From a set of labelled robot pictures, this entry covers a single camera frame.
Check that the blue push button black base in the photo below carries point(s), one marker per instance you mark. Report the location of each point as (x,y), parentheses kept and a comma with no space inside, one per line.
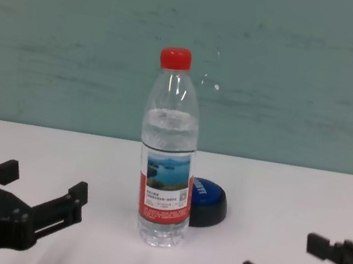
(208,206)

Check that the clear water bottle red cap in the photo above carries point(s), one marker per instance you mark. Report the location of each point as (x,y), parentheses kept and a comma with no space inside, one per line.
(166,171)

